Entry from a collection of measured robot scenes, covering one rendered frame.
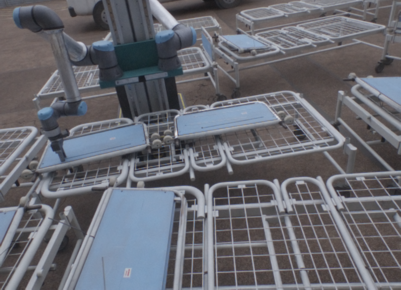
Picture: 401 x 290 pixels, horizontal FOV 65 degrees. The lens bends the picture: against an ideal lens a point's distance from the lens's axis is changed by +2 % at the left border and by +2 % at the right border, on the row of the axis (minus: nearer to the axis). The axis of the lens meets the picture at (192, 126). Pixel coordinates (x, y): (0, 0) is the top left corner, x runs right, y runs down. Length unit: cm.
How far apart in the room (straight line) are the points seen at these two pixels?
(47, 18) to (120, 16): 76
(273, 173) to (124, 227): 146
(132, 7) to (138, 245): 178
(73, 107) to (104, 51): 56
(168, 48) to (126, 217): 134
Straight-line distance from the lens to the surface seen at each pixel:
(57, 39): 203
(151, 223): 157
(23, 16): 208
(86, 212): 264
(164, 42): 242
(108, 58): 247
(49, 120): 209
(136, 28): 264
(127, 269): 143
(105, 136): 238
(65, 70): 205
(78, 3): 914
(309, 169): 271
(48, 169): 221
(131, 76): 249
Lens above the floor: 167
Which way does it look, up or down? 30 degrees down
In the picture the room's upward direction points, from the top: 8 degrees counter-clockwise
